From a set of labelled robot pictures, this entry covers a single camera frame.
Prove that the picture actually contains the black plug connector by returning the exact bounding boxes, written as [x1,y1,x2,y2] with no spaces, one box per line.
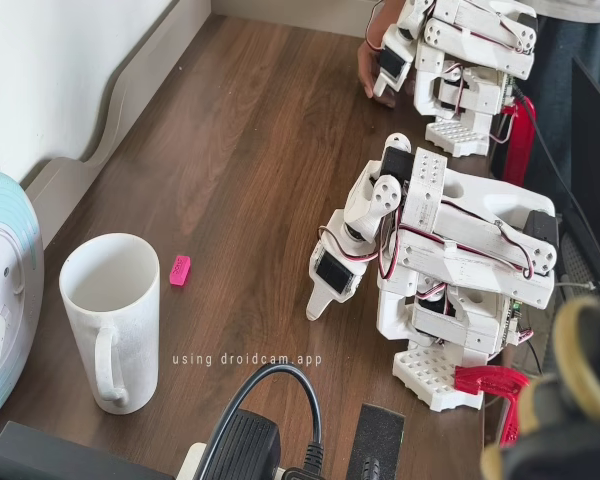
[358,455,382,480]

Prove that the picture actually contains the dark blue trousers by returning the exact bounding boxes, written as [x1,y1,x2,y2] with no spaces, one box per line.
[519,14,600,201]

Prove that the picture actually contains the black foam block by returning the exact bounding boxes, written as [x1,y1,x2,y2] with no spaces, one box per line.
[347,402,407,480]

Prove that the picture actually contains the person's hand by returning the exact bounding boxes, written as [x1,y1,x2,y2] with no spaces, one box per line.
[357,34,399,109]

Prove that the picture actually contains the small pink block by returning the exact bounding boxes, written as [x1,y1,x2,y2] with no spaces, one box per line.
[169,255,192,288]

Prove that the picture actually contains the white leader arm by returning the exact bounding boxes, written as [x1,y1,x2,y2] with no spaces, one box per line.
[372,0,539,159]

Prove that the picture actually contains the flat black box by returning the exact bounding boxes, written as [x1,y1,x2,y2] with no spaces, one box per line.
[0,421,177,480]

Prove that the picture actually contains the grey shirt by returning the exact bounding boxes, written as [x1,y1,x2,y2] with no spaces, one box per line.
[532,0,600,25]

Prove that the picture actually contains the thin black cable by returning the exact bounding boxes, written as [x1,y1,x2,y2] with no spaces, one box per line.
[512,84,576,206]

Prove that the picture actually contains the black power adapter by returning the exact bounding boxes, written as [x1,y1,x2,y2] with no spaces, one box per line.
[204,408,282,480]

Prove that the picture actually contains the person's forearm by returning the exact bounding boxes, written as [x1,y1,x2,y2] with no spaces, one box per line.
[372,0,405,41]

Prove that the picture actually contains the red table clamp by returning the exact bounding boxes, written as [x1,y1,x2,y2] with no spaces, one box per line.
[453,364,531,448]
[494,94,537,187]

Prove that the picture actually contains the thin grey cable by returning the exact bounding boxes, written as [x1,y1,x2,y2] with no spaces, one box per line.
[554,278,599,292]

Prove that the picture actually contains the tall white mug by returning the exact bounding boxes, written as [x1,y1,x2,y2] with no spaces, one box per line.
[58,232,161,415]

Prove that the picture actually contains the thick black cable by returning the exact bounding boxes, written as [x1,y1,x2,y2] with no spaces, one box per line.
[218,363,326,480]

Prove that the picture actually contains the round blue white cable reel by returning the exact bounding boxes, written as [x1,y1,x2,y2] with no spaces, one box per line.
[0,167,46,426]

